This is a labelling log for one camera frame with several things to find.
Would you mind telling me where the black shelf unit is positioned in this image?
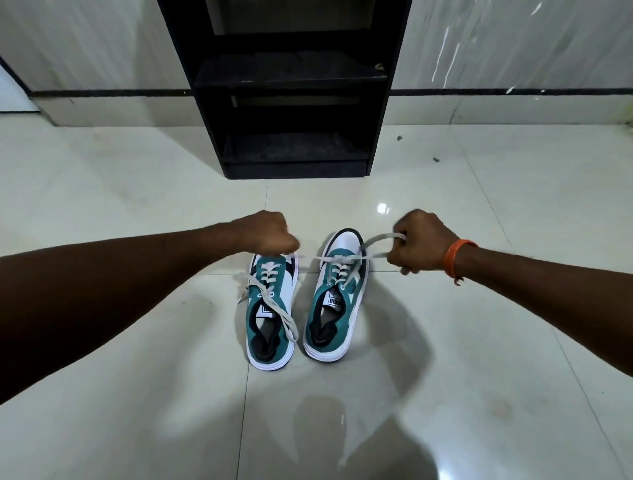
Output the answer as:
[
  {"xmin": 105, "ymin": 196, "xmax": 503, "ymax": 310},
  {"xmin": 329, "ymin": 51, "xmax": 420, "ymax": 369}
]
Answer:
[{"xmin": 157, "ymin": 0, "xmax": 413, "ymax": 180}]

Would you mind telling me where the white shoelace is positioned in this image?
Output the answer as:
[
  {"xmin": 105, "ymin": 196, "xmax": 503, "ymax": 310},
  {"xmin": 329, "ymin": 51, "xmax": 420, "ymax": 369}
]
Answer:
[
  {"xmin": 236, "ymin": 264, "xmax": 300, "ymax": 343},
  {"xmin": 293, "ymin": 232, "xmax": 409, "ymax": 298}
]

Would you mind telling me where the teal and white sneaker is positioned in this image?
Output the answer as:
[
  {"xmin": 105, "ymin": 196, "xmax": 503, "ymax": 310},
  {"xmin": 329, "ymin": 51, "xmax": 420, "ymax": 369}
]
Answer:
[
  {"xmin": 303, "ymin": 228, "xmax": 370, "ymax": 364},
  {"xmin": 246, "ymin": 252, "xmax": 301, "ymax": 371}
]

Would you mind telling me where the person's right hand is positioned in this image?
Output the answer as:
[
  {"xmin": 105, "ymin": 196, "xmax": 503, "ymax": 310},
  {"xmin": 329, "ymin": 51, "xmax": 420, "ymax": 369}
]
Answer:
[{"xmin": 387, "ymin": 209, "xmax": 459, "ymax": 276}]

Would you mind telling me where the orange wristband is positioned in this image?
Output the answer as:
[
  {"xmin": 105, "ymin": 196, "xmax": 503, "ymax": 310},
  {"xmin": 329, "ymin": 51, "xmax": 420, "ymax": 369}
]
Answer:
[{"xmin": 443, "ymin": 239, "xmax": 479, "ymax": 286}]

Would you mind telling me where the person's left forearm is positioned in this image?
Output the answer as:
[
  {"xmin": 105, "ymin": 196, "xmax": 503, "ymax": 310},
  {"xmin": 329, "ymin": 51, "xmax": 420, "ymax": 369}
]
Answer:
[{"xmin": 0, "ymin": 224, "xmax": 248, "ymax": 405}]

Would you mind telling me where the person's right forearm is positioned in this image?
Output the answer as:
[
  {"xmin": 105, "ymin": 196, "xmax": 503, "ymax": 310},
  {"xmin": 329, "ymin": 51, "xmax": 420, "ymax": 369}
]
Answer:
[{"xmin": 452, "ymin": 245, "xmax": 633, "ymax": 380}]

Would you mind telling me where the person's left hand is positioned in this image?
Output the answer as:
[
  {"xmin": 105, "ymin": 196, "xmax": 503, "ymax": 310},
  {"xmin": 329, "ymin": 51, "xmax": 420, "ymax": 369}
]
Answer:
[{"xmin": 230, "ymin": 211, "xmax": 301, "ymax": 256}]

